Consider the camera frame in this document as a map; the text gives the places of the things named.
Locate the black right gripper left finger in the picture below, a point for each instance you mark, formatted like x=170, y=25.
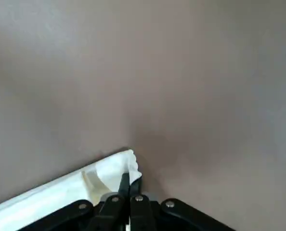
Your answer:
x=113, y=211

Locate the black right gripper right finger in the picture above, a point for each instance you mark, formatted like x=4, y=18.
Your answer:
x=140, y=214

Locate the cream tablecloth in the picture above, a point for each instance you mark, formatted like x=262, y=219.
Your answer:
x=61, y=187

